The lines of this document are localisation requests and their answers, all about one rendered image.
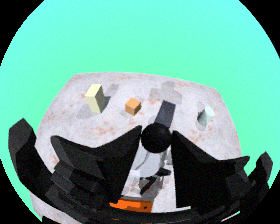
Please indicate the french press coffee maker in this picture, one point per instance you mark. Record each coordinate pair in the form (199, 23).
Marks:
(156, 138)

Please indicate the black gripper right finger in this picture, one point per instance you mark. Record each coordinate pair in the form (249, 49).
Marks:
(195, 170)

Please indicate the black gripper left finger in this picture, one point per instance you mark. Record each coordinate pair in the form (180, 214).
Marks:
(109, 163)

